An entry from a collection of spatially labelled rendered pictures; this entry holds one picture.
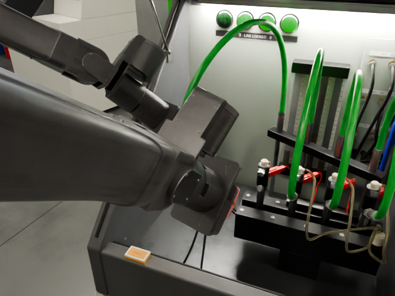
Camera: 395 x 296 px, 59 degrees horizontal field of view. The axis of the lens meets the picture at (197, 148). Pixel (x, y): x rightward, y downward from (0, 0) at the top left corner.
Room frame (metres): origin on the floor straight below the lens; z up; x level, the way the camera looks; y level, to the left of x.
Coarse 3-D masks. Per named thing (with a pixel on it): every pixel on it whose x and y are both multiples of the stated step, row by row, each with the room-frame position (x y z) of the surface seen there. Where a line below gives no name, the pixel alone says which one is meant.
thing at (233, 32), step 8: (240, 24) 0.74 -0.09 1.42; (248, 24) 0.75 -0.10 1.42; (256, 24) 0.77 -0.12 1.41; (264, 24) 0.79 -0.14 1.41; (272, 24) 0.81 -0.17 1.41; (232, 32) 0.72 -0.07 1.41; (224, 40) 0.70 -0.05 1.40; (280, 40) 0.84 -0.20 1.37; (216, 48) 0.68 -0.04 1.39; (280, 48) 0.85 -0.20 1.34; (208, 56) 0.67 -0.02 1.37; (280, 56) 0.87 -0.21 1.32; (208, 64) 0.66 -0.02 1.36; (200, 72) 0.65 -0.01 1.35; (192, 80) 0.64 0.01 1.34; (192, 88) 0.64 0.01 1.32; (280, 104) 0.89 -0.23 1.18; (280, 112) 0.88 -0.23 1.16
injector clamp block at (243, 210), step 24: (240, 216) 0.67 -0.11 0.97; (264, 216) 0.66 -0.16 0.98; (312, 216) 0.67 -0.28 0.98; (264, 240) 0.65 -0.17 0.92; (288, 240) 0.62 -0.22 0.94; (336, 240) 0.59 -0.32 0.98; (360, 240) 0.58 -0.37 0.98; (288, 264) 0.62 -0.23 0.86; (312, 264) 0.60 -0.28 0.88; (336, 264) 0.58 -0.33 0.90; (360, 264) 0.56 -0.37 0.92
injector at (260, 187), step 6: (258, 168) 0.70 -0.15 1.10; (264, 168) 0.69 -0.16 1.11; (264, 174) 0.69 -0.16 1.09; (258, 180) 0.70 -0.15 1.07; (264, 180) 0.69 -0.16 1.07; (258, 186) 0.68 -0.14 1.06; (264, 186) 0.69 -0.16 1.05; (258, 192) 0.70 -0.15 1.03; (264, 192) 0.70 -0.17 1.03; (258, 198) 0.70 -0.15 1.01; (264, 198) 0.70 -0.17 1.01; (258, 204) 0.70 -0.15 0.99
